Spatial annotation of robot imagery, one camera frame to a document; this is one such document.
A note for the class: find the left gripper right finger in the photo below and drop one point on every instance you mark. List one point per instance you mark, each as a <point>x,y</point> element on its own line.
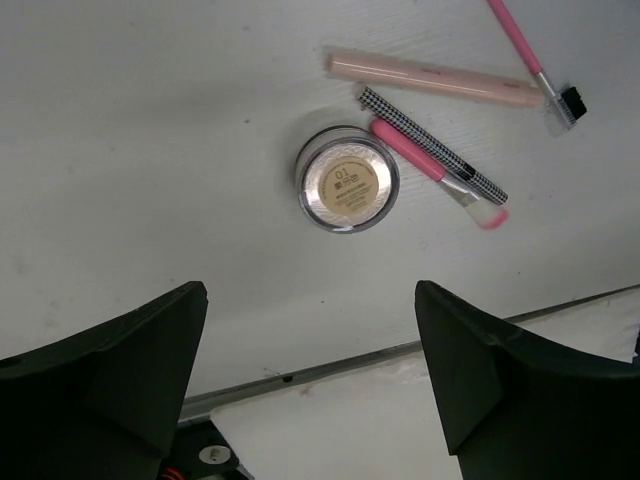
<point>515,405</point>

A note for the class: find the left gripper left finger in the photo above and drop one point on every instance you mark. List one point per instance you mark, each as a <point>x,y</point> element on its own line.
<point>103,403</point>

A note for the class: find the pink handled makeup brush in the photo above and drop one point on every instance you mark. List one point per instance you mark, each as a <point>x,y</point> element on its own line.
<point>483,212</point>

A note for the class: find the grey pink lip pencil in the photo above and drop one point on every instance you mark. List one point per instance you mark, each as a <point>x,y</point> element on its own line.
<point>452,162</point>

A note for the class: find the round compact powder jar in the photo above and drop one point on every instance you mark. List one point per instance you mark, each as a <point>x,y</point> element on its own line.
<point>346,180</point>

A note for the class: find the thin pink mascara brush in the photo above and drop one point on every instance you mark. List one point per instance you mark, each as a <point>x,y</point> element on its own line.
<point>564,104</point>

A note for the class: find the pink thick makeup stick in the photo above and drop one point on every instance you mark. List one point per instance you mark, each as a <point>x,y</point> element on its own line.
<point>432,79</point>

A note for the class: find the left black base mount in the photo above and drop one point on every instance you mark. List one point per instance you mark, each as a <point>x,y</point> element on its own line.
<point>200,451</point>

